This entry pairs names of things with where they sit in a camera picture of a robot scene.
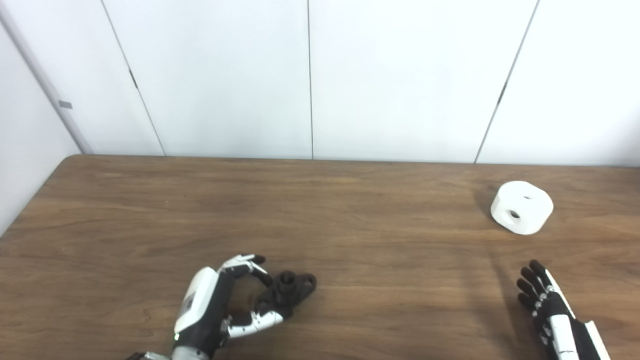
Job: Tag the round white cylindrical piece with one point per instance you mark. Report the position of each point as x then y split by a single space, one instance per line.
530 220

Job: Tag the small grey wall tag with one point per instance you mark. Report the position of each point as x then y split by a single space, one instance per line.
65 105

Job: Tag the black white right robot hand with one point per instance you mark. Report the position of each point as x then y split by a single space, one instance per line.
575 340

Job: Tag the black flanged holder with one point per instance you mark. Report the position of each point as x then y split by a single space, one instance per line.
292 292

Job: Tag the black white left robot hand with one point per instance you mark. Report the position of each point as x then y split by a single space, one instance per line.
200 300

